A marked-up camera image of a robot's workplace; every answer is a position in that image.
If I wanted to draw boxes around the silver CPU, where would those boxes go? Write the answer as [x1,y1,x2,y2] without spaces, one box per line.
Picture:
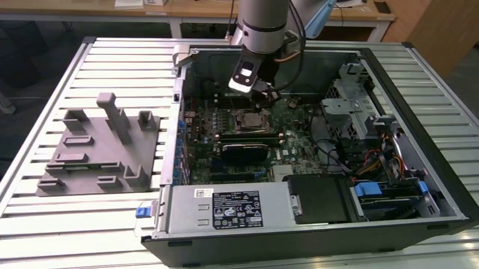
[238,113,265,128]

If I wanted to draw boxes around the metal socket cover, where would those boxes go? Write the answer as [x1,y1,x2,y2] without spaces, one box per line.
[233,109,270,132]

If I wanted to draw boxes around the CPU socket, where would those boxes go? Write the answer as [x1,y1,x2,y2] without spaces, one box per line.
[233,108,272,133]

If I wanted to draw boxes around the black RAM slot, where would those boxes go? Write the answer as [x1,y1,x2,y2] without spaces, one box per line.
[214,91,276,100]
[214,98,276,110]
[220,139,281,147]
[218,133,280,141]

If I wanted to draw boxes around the metal drive cage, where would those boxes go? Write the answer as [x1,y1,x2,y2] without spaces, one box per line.
[320,63,378,141]

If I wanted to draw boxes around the green motherboard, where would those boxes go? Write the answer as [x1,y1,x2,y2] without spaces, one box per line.
[178,95,326,185]

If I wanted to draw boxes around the black graphics card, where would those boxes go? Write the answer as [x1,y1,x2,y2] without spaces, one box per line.
[220,142,269,165]

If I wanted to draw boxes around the silver finned heat sink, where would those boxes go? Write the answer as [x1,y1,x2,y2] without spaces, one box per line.
[272,165,294,180]

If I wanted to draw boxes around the black expansion slot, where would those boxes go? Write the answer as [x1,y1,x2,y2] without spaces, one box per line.
[208,173,270,182]

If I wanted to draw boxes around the silver power supply black label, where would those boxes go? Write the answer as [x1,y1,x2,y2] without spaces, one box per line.
[163,183,298,235]

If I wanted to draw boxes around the black plastic shroud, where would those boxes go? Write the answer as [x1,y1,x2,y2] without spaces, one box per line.
[285,173,365,225]

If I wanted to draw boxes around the wooden cabinet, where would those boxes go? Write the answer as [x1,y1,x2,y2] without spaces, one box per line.
[382,0,479,79]

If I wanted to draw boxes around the grey parts rack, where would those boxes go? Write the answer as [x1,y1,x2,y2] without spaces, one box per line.
[34,92,161,197]

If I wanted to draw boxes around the wooden desk white legs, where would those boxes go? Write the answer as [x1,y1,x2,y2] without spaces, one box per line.
[0,0,397,43]

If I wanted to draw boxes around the green RAM stick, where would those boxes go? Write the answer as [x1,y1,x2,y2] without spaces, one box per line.
[61,164,122,171]

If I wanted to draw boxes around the black PC case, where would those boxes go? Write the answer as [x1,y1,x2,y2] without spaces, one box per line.
[139,41,479,268]

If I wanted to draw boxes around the metal disk bay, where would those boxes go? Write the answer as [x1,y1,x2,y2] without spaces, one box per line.
[349,179,442,222]

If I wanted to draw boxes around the black office chair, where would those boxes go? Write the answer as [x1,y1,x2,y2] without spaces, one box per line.
[0,21,89,93]

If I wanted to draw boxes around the white chair base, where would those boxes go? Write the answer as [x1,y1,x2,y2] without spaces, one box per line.
[0,92,17,114]

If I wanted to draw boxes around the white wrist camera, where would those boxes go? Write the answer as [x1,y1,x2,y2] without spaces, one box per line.
[226,54,261,94]

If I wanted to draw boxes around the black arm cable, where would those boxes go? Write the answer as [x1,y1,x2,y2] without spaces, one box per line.
[274,0,306,92]

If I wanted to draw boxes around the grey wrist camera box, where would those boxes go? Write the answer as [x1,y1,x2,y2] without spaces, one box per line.
[282,31,302,54]

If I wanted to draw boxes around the grey plastic bracket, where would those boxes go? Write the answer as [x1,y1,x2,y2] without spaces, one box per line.
[364,114,400,132]

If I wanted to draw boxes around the yellow wire bundle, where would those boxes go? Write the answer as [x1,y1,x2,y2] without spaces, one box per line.
[350,159,381,177]

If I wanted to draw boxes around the orange wire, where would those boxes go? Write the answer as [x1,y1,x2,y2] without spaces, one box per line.
[388,155,408,176]

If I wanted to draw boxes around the blue disk carrier handle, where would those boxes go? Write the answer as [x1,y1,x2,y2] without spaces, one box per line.
[353,182,382,200]

